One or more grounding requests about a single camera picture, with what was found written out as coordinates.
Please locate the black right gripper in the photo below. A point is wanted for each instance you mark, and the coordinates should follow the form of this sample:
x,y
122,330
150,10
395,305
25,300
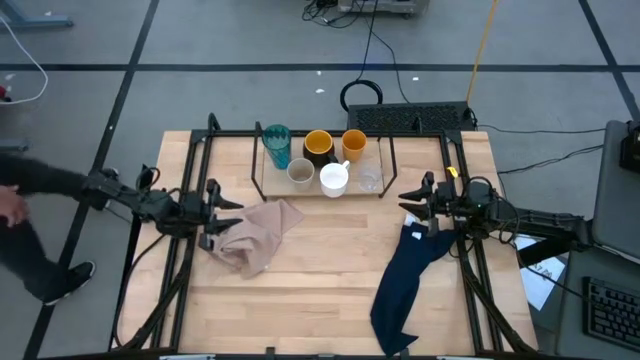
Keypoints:
x,y
455,202

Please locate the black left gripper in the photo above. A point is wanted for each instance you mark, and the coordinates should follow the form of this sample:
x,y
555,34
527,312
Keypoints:
x,y
192,215

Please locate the pink cloth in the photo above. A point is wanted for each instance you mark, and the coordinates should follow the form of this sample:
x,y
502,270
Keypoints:
x,y
255,235

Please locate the small clear glass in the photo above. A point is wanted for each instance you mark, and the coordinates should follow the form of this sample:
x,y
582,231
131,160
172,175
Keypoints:
x,y
370,180

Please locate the beige ribbed cup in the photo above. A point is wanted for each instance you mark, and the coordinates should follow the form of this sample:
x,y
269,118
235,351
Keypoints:
x,y
300,173

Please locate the teal faceted plastic tumbler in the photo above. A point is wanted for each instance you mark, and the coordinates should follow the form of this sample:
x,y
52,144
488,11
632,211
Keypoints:
x,y
277,145

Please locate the small orange plastic cup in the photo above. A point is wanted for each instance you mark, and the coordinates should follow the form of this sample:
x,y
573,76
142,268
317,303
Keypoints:
x,y
354,144

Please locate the white mug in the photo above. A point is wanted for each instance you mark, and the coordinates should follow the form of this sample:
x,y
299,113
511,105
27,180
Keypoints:
x,y
334,179

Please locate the orange bowl mug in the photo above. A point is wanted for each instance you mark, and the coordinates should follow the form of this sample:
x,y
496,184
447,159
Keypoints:
x,y
319,147

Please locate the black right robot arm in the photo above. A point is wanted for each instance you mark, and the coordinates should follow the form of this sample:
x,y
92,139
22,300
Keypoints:
x,y
540,220

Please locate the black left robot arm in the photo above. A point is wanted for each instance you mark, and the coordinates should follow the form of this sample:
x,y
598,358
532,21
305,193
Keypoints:
x,y
140,202

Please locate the navy blue cloth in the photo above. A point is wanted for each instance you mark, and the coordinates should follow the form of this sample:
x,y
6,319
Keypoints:
x,y
405,280

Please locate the black vented computer case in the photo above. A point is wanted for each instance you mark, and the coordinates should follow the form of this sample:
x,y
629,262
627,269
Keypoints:
x,y
410,117

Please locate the white paper sheet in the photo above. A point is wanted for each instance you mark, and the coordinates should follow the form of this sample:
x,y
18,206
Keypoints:
x,y
542,280

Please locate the grey flat panel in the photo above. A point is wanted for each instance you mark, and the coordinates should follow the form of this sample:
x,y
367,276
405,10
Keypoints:
x,y
617,200

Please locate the grey desk top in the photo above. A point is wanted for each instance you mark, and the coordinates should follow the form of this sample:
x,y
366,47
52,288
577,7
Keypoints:
x,y
575,325

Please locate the person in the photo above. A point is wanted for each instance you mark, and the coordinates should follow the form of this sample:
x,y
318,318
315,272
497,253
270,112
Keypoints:
x,y
30,250

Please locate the grey equipment base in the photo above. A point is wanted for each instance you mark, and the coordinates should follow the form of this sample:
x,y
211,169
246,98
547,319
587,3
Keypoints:
x,y
380,5

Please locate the person's hand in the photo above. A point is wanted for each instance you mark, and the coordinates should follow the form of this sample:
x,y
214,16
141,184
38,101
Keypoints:
x,y
12,205

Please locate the black box device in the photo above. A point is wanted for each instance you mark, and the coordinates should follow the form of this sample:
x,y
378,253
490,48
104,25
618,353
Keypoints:
x,y
631,150

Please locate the black keyboard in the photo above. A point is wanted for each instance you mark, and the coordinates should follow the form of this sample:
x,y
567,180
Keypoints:
x,y
612,312

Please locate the grey table foot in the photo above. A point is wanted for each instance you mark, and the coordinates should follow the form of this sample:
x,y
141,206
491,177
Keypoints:
x,y
12,145
45,21

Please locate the small red object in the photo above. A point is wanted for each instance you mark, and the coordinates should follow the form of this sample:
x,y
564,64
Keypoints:
x,y
4,92

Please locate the black table rig frame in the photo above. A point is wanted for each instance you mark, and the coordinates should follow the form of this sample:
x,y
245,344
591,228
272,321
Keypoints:
x,y
225,133

